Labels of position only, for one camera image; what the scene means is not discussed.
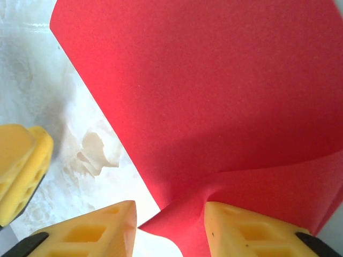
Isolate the red paper sheet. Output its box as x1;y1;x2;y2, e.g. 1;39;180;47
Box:
49;0;343;257

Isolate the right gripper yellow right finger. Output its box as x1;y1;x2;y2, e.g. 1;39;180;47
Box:
203;201;343;257

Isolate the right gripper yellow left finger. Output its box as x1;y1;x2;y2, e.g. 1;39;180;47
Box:
4;200;138;257

